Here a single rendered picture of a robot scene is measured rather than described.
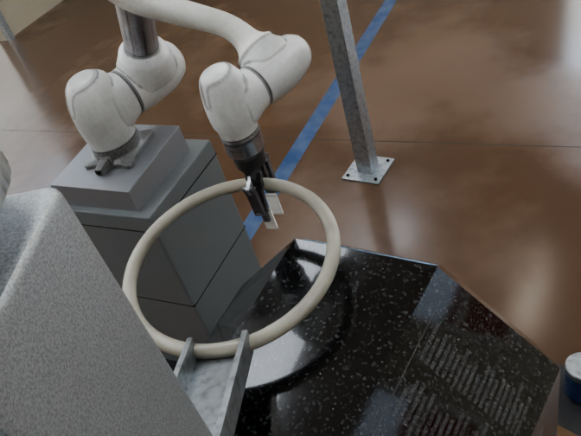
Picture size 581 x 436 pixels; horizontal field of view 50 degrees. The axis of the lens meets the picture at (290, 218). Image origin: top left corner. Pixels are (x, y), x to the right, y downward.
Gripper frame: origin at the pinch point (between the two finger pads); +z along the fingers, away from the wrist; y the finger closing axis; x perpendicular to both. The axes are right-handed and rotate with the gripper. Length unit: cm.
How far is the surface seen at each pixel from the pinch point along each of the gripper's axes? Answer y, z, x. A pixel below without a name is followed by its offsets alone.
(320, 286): 30.1, -9.7, 22.3
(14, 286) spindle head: 80, -74, 27
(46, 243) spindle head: 75, -73, 26
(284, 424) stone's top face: 55, -1, 19
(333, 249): 20.7, -10.0, 22.9
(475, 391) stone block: 36, 14, 51
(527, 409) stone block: 34, 22, 60
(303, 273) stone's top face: 18.5, 1.1, 12.8
